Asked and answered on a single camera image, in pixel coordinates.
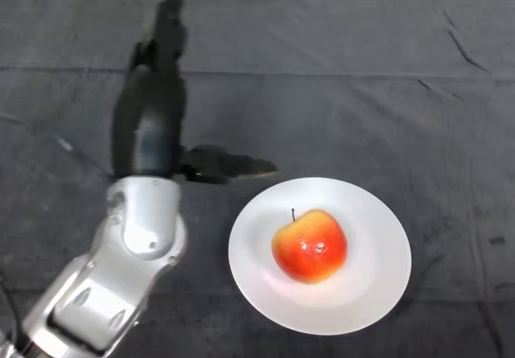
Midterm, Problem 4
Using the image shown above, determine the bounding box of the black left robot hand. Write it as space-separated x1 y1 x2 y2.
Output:
110 0 278 185

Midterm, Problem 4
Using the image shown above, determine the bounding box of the red yellow apple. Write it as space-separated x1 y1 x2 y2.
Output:
271 208 348 286

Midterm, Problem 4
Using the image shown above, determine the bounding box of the white round plate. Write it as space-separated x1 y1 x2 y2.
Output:
228 177 413 336

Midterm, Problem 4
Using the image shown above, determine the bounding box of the black cloth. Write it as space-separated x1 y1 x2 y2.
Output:
0 0 515 358

